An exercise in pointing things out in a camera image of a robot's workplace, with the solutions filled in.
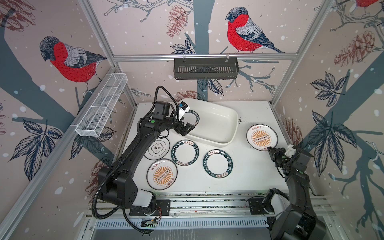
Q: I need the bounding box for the white plastic bin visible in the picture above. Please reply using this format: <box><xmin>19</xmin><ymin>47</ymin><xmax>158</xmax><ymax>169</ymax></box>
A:
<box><xmin>182</xmin><ymin>99</ymin><xmax>239</xmax><ymax>148</ymax></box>

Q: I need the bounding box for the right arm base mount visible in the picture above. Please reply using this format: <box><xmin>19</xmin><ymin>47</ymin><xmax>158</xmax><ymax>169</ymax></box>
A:
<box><xmin>246</xmin><ymin>196</ymin><xmax>270</xmax><ymax>215</ymax></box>

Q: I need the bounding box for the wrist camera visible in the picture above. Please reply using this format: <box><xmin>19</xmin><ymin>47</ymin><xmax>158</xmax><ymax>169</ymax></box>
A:
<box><xmin>178</xmin><ymin>101</ymin><xmax>190</xmax><ymax>121</ymax></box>
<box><xmin>285</xmin><ymin>145</ymin><xmax>314</xmax><ymax>166</ymax></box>

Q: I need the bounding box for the black hanging wire basket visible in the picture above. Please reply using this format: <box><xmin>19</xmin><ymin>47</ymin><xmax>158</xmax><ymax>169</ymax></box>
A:
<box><xmin>174</xmin><ymin>58</ymin><xmax>239</xmax><ymax>80</ymax></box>

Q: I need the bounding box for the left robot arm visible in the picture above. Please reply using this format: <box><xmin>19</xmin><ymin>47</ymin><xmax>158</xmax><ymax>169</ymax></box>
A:
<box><xmin>92</xmin><ymin>117</ymin><xmax>195</xmax><ymax>209</ymax></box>

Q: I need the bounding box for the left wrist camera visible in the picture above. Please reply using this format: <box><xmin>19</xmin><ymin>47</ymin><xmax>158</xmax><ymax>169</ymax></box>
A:
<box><xmin>178</xmin><ymin>101</ymin><xmax>190</xmax><ymax>121</ymax></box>

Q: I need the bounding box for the white mesh wall shelf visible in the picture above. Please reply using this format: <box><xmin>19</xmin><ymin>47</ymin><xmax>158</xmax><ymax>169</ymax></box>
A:
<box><xmin>76</xmin><ymin>73</ymin><xmax>128</xmax><ymax>137</ymax></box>

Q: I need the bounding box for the orange sunburst plate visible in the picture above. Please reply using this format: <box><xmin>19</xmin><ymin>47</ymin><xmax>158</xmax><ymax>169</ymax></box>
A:
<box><xmin>147</xmin><ymin>159</ymin><xmax>178</xmax><ymax>191</ymax></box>
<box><xmin>246</xmin><ymin>124</ymin><xmax>279</xmax><ymax>152</ymax></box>

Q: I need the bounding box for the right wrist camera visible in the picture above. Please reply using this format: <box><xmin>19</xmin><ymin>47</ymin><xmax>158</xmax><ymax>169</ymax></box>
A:
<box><xmin>285</xmin><ymin>145</ymin><xmax>314</xmax><ymax>166</ymax></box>

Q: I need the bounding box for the green rim plate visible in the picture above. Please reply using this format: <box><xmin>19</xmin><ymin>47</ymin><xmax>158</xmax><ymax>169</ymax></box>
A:
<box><xmin>171</xmin><ymin>140</ymin><xmax>200</xmax><ymax>167</ymax></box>
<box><xmin>203</xmin><ymin>149</ymin><xmax>234</xmax><ymax>179</ymax></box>
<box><xmin>184</xmin><ymin>110</ymin><xmax>200</xmax><ymax>127</ymax></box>

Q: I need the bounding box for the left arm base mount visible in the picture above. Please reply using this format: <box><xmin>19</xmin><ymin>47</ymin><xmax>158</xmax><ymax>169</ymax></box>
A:
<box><xmin>129</xmin><ymin>200</ymin><xmax>171</xmax><ymax>217</ymax></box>

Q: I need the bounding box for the white black line plate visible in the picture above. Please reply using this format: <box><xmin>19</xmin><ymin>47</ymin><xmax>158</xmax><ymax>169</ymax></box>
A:
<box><xmin>144</xmin><ymin>138</ymin><xmax>171</xmax><ymax>161</ymax></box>

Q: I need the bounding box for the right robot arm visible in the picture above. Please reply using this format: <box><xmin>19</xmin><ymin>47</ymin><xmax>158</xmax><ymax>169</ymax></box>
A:
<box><xmin>263</xmin><ymin>145</ymin><xmax>327</xmax><ymax>240</ymax></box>

